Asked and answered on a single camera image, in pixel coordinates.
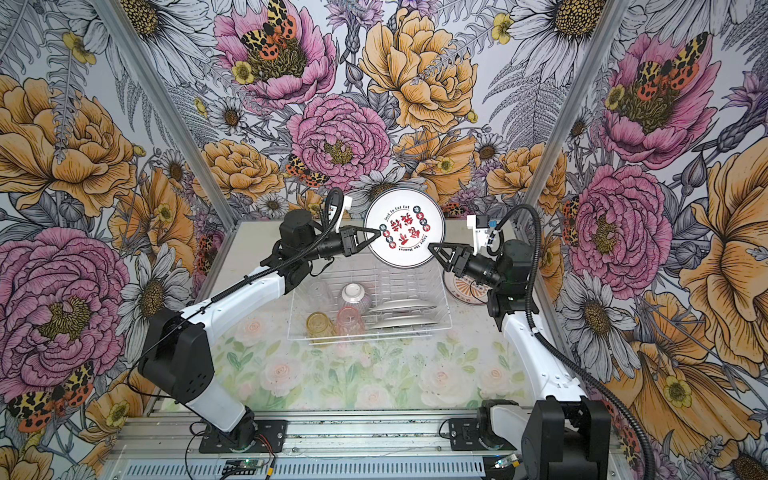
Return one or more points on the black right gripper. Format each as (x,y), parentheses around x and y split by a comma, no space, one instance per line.
(462,257)

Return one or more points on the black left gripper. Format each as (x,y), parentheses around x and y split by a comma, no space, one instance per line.
(352,241)

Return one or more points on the white plate red characters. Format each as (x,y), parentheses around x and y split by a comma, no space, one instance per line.
(408,221)

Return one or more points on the white plate green band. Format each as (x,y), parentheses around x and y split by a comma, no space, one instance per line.
(403,321)

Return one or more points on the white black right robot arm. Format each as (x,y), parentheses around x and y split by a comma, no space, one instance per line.
(563,435)

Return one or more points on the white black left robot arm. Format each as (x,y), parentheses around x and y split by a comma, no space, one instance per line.
(177,356)

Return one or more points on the clear glass cup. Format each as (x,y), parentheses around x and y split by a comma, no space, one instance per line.
(355,295)

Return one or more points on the white ceramic bowl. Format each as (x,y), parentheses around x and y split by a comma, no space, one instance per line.
(402,305)

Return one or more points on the pink glass cup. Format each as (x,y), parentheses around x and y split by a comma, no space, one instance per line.
(349,322)

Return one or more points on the yellow glass cup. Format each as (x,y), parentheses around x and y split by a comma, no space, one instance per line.
(320,328)

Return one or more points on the green circuit board right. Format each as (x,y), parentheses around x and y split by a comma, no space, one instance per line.
(508,461)

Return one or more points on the green circuit board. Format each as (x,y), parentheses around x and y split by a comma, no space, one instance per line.
(508,461)
(248,468)

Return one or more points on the green circuit board left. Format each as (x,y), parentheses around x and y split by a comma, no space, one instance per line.
(248,468)

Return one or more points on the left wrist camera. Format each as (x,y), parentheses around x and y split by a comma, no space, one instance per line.
(333,213)

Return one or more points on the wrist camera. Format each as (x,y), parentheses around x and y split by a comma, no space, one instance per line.
(484,236)
(333,213)

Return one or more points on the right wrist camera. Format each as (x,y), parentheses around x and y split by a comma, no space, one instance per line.
(484,236)

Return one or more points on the white wire dish rack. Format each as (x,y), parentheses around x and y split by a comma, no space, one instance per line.
(384,283)

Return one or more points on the aluminium front rail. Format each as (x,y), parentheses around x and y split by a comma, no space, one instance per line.
(309,434)

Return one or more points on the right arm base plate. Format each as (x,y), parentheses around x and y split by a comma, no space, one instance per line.
(464,435)

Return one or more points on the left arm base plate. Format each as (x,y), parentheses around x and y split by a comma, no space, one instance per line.
(250,436)

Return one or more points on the aluminium corner frame post right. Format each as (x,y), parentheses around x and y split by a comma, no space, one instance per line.
(605,33)

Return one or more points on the aluminium corner frame post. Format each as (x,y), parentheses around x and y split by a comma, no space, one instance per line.
(605,33)
(127,41)

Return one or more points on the aluminium corner frame post left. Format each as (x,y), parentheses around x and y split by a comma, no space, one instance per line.
(127,41)

